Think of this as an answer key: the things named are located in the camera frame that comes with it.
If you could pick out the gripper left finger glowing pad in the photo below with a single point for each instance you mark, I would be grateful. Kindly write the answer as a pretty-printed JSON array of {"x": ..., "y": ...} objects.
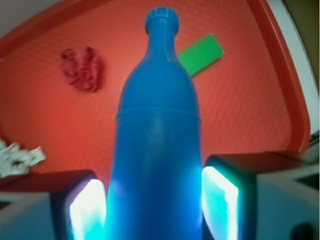
[{"x": 64, "y": 205}]

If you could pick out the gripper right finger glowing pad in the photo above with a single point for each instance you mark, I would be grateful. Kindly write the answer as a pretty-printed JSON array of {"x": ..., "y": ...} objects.
[{"x": 260, "y": 196}]

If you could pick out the blue plastic bottle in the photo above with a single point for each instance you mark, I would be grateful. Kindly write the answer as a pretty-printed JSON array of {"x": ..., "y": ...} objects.
[{"x": 156, "y": 180}]

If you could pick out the crumpled white paper towel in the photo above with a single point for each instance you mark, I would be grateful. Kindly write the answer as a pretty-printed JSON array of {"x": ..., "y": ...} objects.
[{"x": 16, "y": 161}]

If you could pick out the red plastic tray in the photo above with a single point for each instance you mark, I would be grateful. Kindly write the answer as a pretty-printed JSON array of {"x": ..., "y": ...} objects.
[{"x": 251, "y": 100}]

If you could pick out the crumpled red cloth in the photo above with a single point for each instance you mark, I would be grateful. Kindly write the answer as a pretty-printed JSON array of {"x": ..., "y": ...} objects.
[{"x": 82, "y": 68}]

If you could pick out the green rectangular block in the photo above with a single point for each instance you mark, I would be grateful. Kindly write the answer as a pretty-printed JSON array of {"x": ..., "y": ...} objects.
[{"x": 201, "y": 55}]

